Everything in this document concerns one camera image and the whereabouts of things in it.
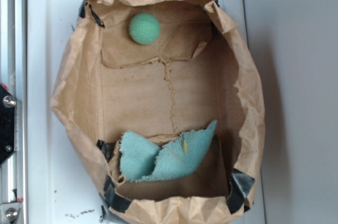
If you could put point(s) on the white plastic tray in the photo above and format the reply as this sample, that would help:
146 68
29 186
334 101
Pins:
60 189

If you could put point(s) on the black mounting bracket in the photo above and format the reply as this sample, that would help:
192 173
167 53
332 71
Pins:
7 124

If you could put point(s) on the aluminium frame rail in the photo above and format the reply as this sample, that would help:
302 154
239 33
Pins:
13 73

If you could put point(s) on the green ball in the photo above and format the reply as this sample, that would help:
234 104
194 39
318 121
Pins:
144 28

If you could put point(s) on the brown paper bag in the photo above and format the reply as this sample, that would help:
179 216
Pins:
198 70

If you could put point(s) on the teal cloth rag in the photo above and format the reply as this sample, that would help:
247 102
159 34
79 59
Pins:
144 161

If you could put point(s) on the silver corner bracket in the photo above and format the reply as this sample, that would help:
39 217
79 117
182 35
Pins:
11 213

